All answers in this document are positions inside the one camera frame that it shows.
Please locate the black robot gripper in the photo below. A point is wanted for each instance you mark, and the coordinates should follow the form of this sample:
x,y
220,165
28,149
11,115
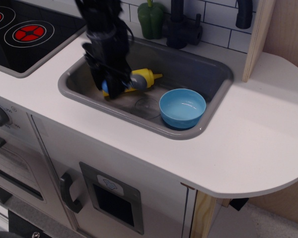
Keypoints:
x,y
109,50

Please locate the blue and grey toy spoon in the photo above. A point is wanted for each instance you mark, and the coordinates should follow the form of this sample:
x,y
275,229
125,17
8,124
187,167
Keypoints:
x,y
118,85

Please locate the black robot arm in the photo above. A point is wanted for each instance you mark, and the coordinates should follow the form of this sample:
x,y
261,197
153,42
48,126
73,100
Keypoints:
x,y
100,15

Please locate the grey plastic sink basin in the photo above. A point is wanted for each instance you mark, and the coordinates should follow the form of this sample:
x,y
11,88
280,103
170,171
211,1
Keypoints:
x,y
179,69

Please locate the light blue plastic bowl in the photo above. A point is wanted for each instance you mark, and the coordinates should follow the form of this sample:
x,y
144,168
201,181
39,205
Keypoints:
x,y
182,108

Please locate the yellow toy mustard bottle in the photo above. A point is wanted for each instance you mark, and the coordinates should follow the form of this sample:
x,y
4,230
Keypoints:
x,y
146,77

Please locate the green toy bell pepper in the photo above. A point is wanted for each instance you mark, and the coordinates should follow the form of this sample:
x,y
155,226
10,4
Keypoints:
x,y
151,17

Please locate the black toy faucet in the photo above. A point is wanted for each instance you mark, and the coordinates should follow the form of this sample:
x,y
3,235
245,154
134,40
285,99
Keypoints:
x,y
225,23

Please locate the black toy stovetop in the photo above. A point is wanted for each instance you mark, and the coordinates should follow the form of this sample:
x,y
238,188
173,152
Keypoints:
x,y
30,35

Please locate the grey ice dispenser panel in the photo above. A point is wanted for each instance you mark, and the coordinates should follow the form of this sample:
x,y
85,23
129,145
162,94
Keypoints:
x,y
114,198

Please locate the grey toy oven door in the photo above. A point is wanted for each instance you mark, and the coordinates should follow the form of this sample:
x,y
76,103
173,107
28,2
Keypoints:
x,y
17,171

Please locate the light wooden side panel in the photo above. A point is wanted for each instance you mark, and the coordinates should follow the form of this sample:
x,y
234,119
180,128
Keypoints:
x,y
258,37

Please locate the grey cabinet door handle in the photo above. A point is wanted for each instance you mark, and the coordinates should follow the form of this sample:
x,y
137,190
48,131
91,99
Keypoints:
x,y
65,185

